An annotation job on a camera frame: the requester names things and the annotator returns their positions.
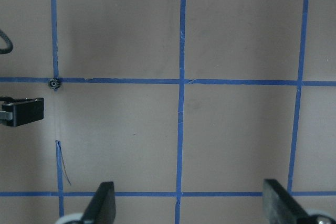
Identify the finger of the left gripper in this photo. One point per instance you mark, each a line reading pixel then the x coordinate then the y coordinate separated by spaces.
pixel 18 112

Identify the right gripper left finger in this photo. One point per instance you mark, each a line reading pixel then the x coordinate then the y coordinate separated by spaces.
pixel 102 207

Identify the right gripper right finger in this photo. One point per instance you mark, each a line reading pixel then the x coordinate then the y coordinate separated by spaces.
pixel 280 207

